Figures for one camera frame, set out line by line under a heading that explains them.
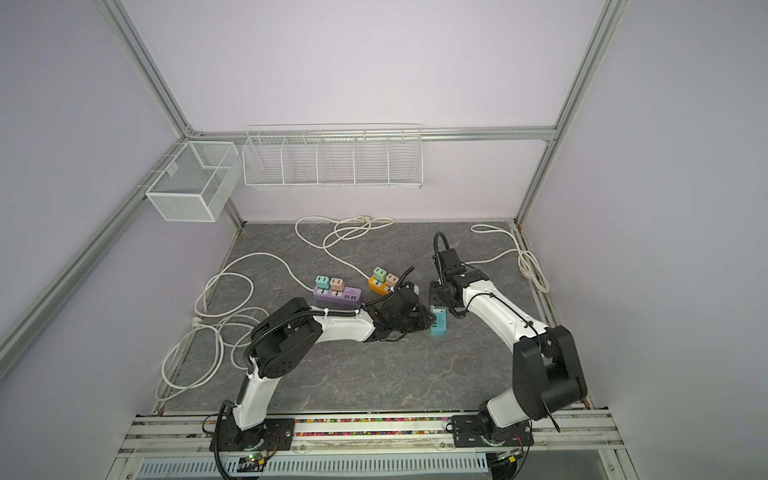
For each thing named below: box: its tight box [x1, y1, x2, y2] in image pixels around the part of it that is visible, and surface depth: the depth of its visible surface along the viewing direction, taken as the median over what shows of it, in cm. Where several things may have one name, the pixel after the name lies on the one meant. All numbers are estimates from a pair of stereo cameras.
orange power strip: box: [368, 276, 391, 296], surface depth 101 cm
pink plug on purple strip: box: [330, 277, 345, 291], surface depth 96 cm
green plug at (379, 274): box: [373, 266, 387, 284], surface depth 99 cm
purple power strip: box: [313, 287, 363, 305], surface depth 98 cm
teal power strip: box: [430, 304, 449, 337], surface depth 93 cm
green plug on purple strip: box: [315, 275, 331, 294], surface depth 98 cm
